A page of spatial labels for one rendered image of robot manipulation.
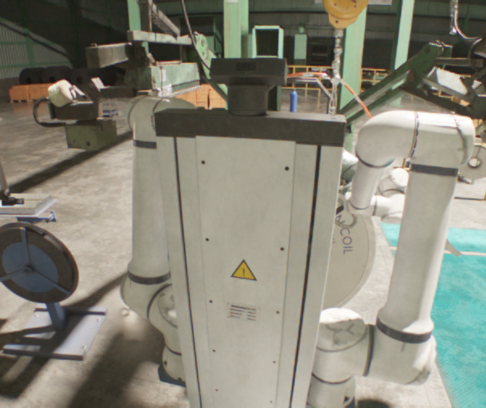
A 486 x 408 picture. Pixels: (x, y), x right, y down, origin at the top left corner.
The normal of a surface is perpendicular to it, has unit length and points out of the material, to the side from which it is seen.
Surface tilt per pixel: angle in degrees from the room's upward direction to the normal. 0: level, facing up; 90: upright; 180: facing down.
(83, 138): 89
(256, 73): 61
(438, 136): 76
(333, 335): 10
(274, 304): 90
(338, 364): 90
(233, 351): 90
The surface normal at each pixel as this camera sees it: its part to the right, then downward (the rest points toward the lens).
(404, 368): -0.28, 0.15
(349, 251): -0.19, 0.41
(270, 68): -0.21, -0.08
